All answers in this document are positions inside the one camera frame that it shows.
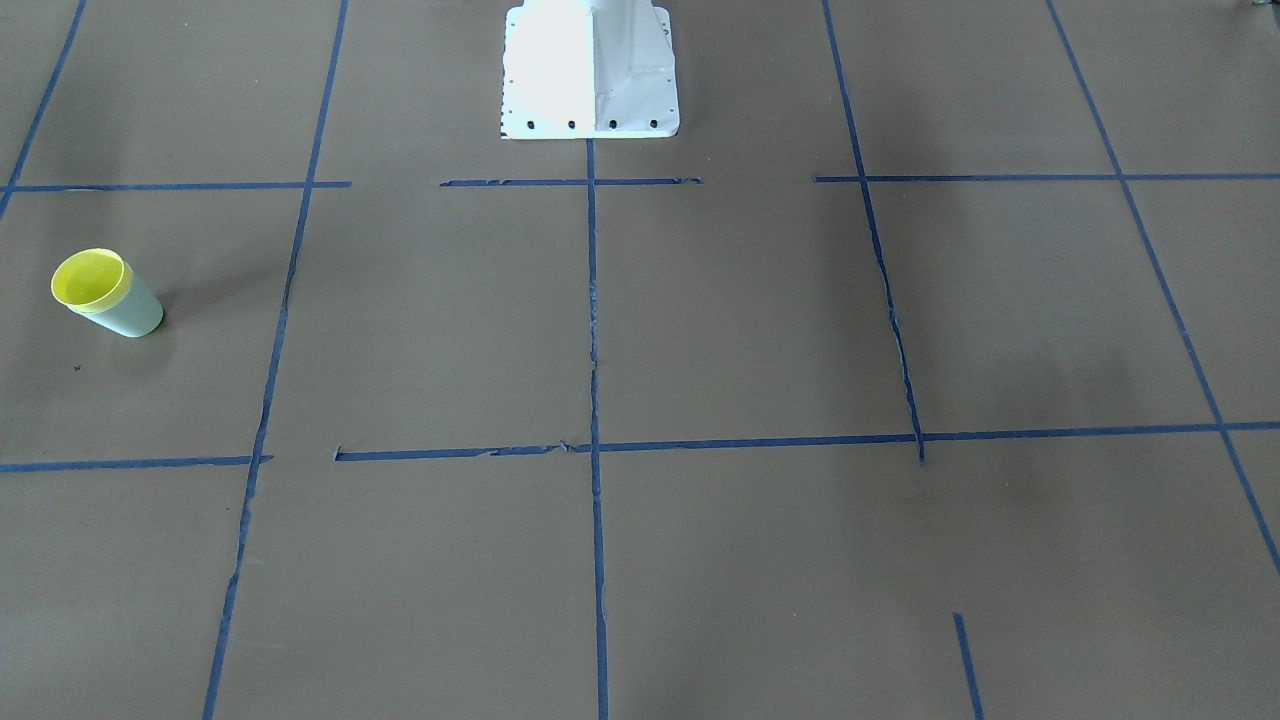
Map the yellow paper cup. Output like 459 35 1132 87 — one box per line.
50 249 134 314

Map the green paper cup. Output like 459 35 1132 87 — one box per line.
76 275 165 338

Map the brown paper table cover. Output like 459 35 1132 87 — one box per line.
3 1 1277 719

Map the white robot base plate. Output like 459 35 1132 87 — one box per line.
499 1 681 141

